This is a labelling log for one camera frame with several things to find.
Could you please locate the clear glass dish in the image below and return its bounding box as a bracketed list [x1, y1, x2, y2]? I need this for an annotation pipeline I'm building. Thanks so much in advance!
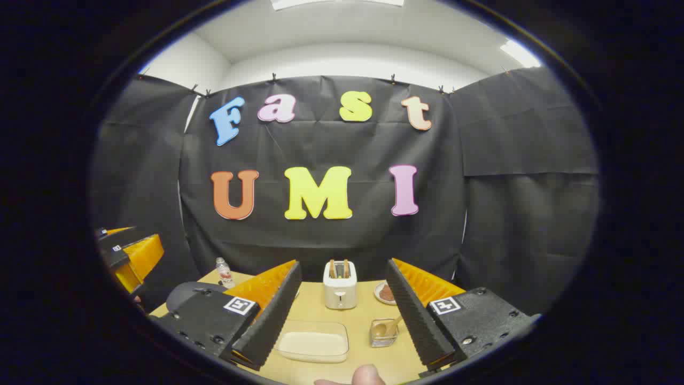
[276, 321, 349, 364]

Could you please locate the white round plate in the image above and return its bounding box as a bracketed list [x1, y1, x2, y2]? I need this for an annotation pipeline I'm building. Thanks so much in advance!
[374, 281, 399, 306]

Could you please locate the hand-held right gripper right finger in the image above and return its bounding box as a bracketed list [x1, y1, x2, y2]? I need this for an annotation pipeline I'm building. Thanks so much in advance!
[386, 258, 535, 372]

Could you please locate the ceiling light panel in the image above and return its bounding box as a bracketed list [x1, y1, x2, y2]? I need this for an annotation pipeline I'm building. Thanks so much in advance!
[500, 39, 542, 68]
[270, 0, 405, 11]

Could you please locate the wooden spoon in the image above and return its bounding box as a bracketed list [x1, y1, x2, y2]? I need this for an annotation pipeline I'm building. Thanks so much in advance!
[372, 315, 405, 338]

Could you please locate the grey rice cooker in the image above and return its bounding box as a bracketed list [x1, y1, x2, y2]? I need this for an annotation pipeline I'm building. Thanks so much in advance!
[166, 282, 228, 316]

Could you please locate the white toaster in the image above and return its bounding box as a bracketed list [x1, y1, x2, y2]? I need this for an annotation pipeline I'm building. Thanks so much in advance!
[323, 260, 357, 310]

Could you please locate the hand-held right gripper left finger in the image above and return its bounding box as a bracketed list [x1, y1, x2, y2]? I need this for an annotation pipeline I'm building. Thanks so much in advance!
[155, 260, 302, 371]

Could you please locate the metal wire chopstick holder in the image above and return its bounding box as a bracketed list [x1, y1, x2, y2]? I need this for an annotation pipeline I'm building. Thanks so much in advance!
[370, 318, 400, 348]

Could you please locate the small clear bottle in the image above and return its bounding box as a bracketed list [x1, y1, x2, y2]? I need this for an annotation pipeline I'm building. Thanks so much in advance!
[216, 258, 235, 289]

